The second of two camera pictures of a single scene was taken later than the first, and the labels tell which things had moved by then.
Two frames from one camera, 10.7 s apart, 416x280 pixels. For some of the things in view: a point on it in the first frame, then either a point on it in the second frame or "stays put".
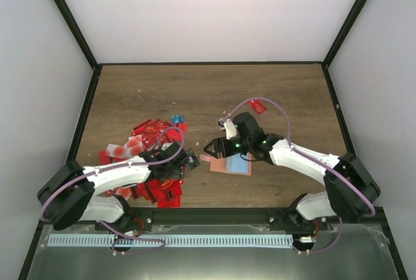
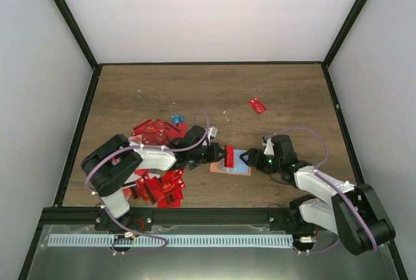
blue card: [177, 119] stays put
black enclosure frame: [28, 264] stays put
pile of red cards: [147, 135] stays put
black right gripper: [218, 143] to [256, 163]
